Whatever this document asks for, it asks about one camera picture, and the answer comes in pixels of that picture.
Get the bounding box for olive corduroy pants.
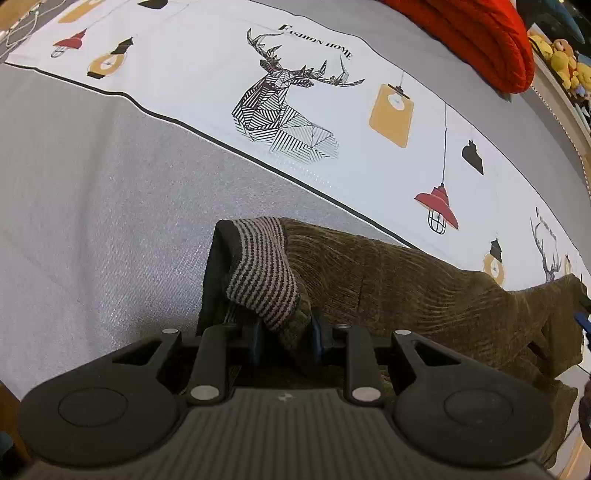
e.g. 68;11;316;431
197;217;586;466

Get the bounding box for grey bed sheet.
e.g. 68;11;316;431
1;1;590;396

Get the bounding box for white printed deer cloth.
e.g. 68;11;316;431
4;0;591;480

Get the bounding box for red knitted blanket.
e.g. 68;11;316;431
386;0;535;94

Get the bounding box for yellow plush toy pile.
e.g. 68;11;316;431
528;34;590;102

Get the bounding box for wooden bed frame edge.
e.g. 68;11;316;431
531;57;590;190

